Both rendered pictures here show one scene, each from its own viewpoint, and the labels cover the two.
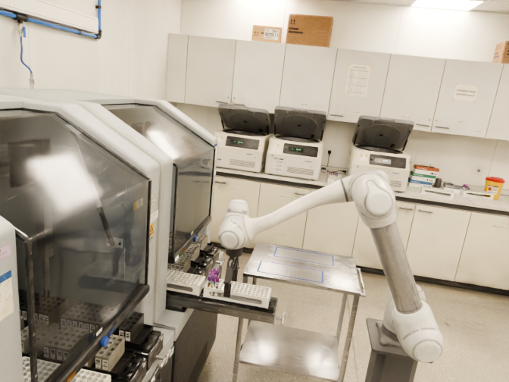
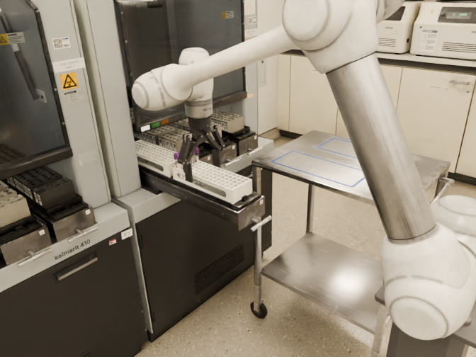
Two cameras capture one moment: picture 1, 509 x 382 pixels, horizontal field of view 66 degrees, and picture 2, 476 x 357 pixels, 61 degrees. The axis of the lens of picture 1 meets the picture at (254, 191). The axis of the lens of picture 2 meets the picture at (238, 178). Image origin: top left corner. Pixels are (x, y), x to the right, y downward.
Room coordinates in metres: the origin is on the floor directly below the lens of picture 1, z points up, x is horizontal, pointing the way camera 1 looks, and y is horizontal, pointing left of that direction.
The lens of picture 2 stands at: (0.62, -0.76, 1.46)
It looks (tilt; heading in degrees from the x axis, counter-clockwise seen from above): 26 degrees down; 34
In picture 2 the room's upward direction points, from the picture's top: 2 degrees counter-clockwise
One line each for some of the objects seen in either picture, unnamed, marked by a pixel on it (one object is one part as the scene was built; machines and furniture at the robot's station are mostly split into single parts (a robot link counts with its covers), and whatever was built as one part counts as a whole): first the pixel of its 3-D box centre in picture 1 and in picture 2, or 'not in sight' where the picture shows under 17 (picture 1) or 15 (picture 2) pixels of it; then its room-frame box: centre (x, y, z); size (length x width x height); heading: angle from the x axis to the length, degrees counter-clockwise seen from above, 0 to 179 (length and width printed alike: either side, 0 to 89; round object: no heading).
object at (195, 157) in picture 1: (150, 173); (151, 29); (1.91, 0.53, 1.28); 0.61 x 0.51 x 0.63; 172
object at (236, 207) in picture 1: (236, 217); (193, 74); (1.60, 0.06, 1.20); 0.13 x 0.11 x 0.16; 177
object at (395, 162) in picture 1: (379, 151); not in sight; (4.06, -1.24, 1.25); 0.62 x 0.56 x 0.69; 172
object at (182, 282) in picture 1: (171, 281); (154, 158); (1.66, 0.34, 0.83); 0.30 x 0.10 x 0.06; 82
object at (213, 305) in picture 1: (207, 299); (185, 183); (1.63, 0.16, 0.78); 0.73 x 0.14 x 0.09; 82
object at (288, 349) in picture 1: (294, 327); (341, 248); (2.04, -0.32, 0.41); 0.67 x 0.46 x 0.82; 82
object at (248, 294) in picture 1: (237, 293); (210, 180); (1.61, 0.03, 0.83); 0.30 x 0.10 x 0.06; 82
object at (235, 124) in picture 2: (203, 242); (234, 125); (2.11, 0.26, 0.85); 0.12 x 0.02 x 0.06; 171
